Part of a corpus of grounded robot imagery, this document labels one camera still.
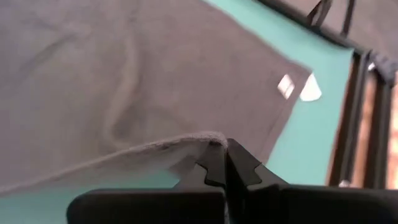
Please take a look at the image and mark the green table mat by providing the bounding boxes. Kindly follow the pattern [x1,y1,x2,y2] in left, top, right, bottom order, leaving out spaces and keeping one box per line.
[0,0,355,224]

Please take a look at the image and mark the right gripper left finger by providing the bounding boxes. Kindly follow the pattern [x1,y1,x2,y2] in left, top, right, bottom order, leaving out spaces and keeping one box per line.
[67,141,227,224]

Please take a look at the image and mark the grey terry towel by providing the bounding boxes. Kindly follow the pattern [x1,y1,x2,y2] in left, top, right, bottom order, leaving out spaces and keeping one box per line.
[0,0,323,197]

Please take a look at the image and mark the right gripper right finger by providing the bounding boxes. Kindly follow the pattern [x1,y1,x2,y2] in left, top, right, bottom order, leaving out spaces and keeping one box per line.
[226,138,398,224]

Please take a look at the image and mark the black aluminium table frame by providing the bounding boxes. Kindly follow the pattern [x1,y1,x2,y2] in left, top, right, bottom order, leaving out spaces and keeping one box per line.
[254,0,398,190]

